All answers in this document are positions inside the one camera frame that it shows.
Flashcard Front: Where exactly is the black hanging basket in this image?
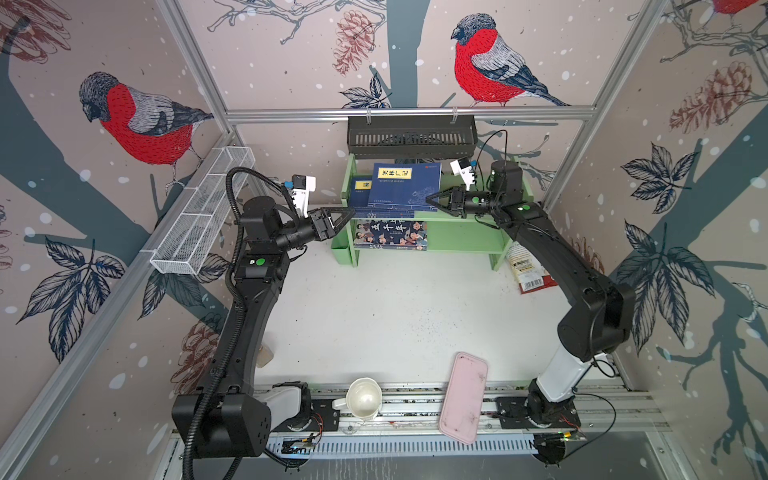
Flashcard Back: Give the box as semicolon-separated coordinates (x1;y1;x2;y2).
347;115;478;159

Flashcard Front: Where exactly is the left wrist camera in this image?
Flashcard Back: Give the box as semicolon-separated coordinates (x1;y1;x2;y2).
284;174;316;217

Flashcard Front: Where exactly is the snack bag red white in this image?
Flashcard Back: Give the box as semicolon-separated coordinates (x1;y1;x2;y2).
506;242;557;294

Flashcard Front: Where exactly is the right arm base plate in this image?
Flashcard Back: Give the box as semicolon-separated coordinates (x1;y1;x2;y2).
494;395;581;430

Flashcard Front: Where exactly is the pink rectangular tray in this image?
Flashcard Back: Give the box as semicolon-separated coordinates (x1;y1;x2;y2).
438;352;488;445

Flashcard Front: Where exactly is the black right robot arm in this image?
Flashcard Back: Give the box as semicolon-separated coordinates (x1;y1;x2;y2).
426;161;635;426

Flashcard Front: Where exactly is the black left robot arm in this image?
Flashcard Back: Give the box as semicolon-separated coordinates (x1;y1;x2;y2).
172;196;355;479

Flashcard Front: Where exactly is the white ceramic mug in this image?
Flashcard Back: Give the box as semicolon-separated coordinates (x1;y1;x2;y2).
332;378;383;421

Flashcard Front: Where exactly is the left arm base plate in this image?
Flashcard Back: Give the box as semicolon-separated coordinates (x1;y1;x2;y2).
255;381;340;433

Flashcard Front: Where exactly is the colourful cartoon cover book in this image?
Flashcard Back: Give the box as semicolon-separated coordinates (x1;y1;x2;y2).
353;220;428;251

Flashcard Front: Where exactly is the white wire mesh basket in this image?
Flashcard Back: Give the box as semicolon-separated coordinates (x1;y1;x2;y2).
150;146;255;275

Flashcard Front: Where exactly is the green wooden shelf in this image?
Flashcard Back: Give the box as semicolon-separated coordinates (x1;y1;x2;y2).
332;155;512;271

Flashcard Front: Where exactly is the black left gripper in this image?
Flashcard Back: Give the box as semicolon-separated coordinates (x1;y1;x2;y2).
274;208;355;254

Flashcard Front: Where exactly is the small glass jar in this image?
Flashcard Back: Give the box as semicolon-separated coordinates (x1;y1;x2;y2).
255;344;274;369

